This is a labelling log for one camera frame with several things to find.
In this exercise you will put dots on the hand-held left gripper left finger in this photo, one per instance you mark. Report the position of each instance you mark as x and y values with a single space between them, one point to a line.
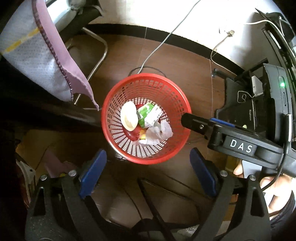
92 171

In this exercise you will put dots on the white paper cup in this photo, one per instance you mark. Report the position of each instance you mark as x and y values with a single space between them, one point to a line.
129 115

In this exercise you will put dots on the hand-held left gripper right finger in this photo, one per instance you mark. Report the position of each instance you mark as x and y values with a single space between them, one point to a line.
204 173

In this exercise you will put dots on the clear plastic wrap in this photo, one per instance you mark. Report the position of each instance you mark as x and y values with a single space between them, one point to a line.
159 133

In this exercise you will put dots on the purple printed tablecloth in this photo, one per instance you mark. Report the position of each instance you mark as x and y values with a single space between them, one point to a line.
34 53

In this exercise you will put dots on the person's right hand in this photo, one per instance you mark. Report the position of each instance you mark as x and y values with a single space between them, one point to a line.
279 192

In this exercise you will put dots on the red plastic wrapper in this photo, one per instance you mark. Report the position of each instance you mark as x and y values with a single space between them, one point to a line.
133 134

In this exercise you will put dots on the black device with green light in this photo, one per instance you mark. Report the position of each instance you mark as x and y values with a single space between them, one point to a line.
276 104

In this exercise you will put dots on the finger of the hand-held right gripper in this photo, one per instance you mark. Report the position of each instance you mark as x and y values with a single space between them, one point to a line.
223 123
196 124

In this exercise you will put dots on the red plastic basket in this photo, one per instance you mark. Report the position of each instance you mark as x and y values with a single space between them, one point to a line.
111 129

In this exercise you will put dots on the metal chair frame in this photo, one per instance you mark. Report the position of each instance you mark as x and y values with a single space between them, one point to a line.
101 58

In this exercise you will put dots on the person's right forearm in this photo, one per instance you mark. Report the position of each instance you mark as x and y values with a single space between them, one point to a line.
285 215

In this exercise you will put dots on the green drink packet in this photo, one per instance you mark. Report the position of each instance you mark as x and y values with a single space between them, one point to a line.
148 113

